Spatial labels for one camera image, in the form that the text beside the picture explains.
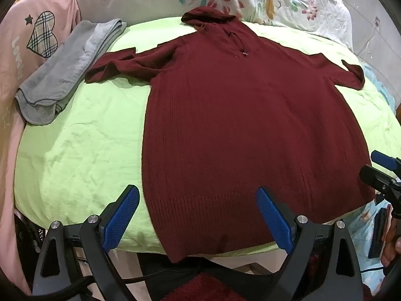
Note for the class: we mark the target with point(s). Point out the black flat device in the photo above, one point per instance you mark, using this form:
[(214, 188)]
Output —
[(377, 235)]

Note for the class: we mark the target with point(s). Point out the maroon hooded sweater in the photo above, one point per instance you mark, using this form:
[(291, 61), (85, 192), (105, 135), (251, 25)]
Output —
[(235, 116)]

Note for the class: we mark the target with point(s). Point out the person's right hand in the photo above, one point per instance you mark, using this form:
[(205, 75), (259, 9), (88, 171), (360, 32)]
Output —
[(391, 244)]

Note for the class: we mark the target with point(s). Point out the maroon fuzzy cloth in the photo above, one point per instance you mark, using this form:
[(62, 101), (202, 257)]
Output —
[(200, 288)]

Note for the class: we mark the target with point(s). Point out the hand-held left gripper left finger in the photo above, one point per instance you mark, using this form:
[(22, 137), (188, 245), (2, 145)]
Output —
[(123, 216)]

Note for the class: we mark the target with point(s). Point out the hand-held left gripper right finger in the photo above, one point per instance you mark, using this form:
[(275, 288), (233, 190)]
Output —
[(273, 218)]

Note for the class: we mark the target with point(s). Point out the white floral quilt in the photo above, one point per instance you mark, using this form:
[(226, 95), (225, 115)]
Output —
[(282, 6)]

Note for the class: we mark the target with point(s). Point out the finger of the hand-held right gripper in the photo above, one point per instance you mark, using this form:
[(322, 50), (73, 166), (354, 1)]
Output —
[(383, 160), (374, 175)]

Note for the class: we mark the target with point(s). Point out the grey towel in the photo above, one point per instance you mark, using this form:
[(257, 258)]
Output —
[(62, 65)]

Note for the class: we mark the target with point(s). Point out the lime green bed sheet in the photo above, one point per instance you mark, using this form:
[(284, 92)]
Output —
[(78, 147)]

